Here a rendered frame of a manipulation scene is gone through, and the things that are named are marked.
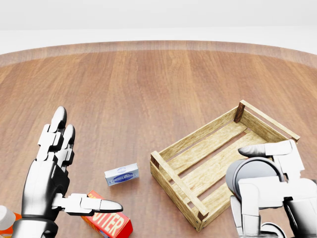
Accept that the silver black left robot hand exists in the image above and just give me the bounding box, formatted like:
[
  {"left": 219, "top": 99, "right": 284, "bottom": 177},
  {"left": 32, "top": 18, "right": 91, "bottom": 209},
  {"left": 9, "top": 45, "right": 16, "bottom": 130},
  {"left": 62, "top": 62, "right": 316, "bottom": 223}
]
[{"left": 21, "top": 106, "right": 124, "bottom": 223}]

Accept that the red butter box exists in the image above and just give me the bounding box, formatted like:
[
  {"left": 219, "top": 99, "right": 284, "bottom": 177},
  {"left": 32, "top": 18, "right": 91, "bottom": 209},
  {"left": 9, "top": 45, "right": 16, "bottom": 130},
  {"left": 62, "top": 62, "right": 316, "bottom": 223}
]
[{"left": 81, "top": 190, "right": 134, "bottom": 238}]

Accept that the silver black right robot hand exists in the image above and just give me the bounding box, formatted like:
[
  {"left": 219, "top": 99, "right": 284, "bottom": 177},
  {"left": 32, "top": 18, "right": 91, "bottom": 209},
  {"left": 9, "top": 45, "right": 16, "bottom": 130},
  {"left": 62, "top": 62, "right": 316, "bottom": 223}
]
[{"left": 229, "top": 139, "right": 317, "bottom": 238}]

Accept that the orange bottle with white cap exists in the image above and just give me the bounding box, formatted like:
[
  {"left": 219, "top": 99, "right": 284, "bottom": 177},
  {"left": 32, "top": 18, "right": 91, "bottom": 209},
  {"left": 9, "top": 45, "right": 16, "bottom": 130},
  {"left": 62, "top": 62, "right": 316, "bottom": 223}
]
[{"left": 0, "top": 205, "right": 23, "bottom": 238}]

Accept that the wooden slat tray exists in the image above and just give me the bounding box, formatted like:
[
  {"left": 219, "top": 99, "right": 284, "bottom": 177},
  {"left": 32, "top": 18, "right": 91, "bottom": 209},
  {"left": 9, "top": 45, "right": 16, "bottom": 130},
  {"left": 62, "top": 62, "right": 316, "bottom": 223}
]
[{"left": 150, "top": 99, "right": 301, "bottom": 233}]

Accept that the small blue white box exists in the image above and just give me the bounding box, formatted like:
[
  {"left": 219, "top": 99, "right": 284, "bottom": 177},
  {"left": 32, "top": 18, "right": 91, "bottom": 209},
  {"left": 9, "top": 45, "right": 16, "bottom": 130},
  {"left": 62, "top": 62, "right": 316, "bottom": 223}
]
[{"left": 104, "top": 163, "right": 140, "bottom": 187}]

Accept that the grey tin can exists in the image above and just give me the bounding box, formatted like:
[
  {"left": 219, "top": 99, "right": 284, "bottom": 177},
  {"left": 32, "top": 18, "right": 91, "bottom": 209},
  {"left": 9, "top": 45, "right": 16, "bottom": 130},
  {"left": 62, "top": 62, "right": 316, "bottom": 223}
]
[{"left": 225, "top": 157, "right": 285, "bottom": 199}]

